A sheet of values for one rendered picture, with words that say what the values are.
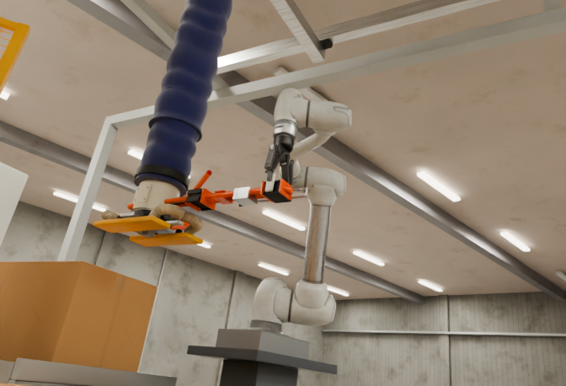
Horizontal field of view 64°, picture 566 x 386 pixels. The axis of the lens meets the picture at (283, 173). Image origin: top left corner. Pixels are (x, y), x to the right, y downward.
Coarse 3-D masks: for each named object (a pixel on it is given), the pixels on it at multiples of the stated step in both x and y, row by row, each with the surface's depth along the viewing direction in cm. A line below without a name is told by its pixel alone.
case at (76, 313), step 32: (0, 288) 179; (32, 288) 170; (64, 288) 161; (96, 288) 167; (128, 288) 180; (0, 320) 170; (32, 320) 162; (64, 320) 155; (96, 320) 165; (128, 320) 178; (0, 352) 162; (32, 352) 155; (64, 352) 153; (96, 352) 164; (128, 352) 177
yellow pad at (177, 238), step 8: (176, 232) 187; (136, 240) 193; (144, 240) 192; (152, 240) 190; (160, 240) 188; (168, 240) 186; (176, 240) 185; (184, 240) 183; (192, 240) 182; (200, 240) 184
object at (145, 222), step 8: (144, 216) 172; (152, 216) 164; (96, 224) 179; (104, 224) 177; (112, 224) 175; (120, 224) 174; (128, 224) 172; (136, 224) 171; (144, 224) 170; (152, 224) 168; (160, 224) 167; (168, 224) 170; (112, 232) 186; (120, 232) 184
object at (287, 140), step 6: (276, 138) 164; (282, 138) 163; (288, 138) 163; (276, 144) 162; (282, 144) 163; (288, 144) 162; (282, 150) 163; (288, 150) 166; (276, 156) 162; (282, 162) 163
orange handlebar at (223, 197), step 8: (216, 192) 169; (224, 192) 166; (232, 192) 164; (256, 192) 159; (288, 192) 154; (168, 200) 180; (176, 200) 178; (184, 200) 176; (216, 200) 169; (224, 200) 168; (232, 200) 168; (128, 208) 194; (184, 224) 206
